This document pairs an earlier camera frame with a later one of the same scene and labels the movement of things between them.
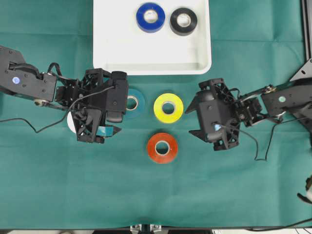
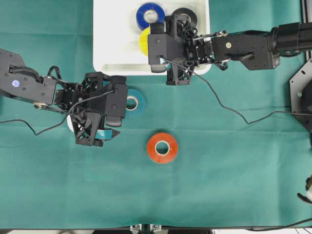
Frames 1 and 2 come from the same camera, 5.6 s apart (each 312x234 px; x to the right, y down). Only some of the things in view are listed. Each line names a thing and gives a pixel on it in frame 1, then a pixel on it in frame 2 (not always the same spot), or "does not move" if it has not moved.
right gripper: x=222 y=111 → x=195 y=52
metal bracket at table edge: x=146 y=229 does not move
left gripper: x=87 y=97 does not move
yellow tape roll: x=178 y=106 → x=144 y=41
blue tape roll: x=147 y=27 does not move
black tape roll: x=182 y=30 does not move
